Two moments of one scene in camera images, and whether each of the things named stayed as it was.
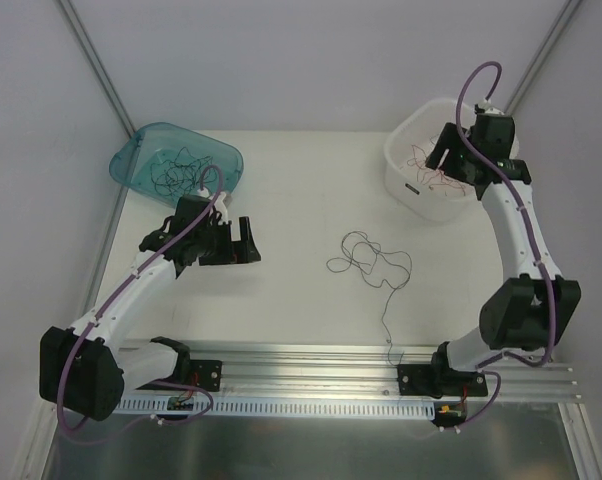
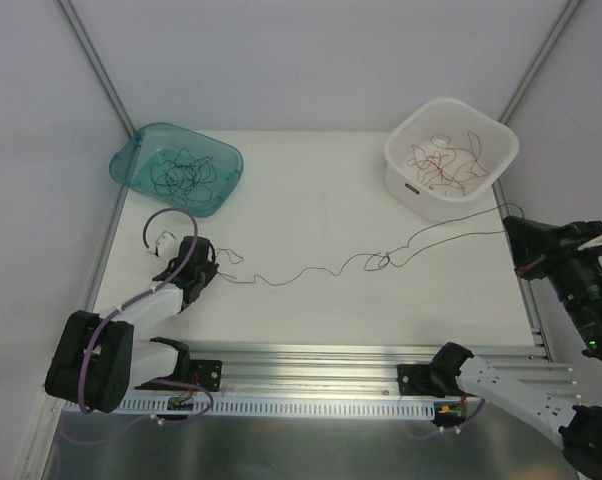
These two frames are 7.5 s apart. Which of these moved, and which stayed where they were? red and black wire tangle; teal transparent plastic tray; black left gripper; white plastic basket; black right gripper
Moved: red and black wire tangle; black left gripper; black right gripper
Stayed: teal transparent plastic tray; white plastic basket
